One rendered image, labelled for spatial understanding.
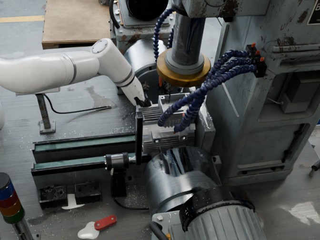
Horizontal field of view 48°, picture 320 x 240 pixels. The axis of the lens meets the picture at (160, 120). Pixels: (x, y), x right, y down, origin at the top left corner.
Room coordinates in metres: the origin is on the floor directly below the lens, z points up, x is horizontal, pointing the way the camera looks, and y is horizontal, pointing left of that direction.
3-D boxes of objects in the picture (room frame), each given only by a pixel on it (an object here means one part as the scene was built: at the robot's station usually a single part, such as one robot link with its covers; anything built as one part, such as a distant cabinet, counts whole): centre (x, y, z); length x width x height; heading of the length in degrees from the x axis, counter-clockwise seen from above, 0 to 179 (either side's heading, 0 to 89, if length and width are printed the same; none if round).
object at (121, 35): (1.52, 0.13, 0.99); 0.35 x 0.31 x 0.37; 15
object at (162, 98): (0.96, -0.06, 1.11); 0.12 x 0.11 x 0.07; 105
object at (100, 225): (0.63, 0.17, 0.81); 0.09 x 0.03 x 0.02; 121
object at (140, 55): (1.29, 0.07, 1.04); 0.37 x 0.25 x 0.25; 15
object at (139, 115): (0.78, 0.07, 1.12); 0.04 x 0.03 x 0.26; 105
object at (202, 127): (0.99, -0.17, 0.97); 0.30 x 0.11 x 0.34; 15
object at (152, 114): (0.95, -0.02, 1.02); 0.20 x 0.19 x 0.19; 105
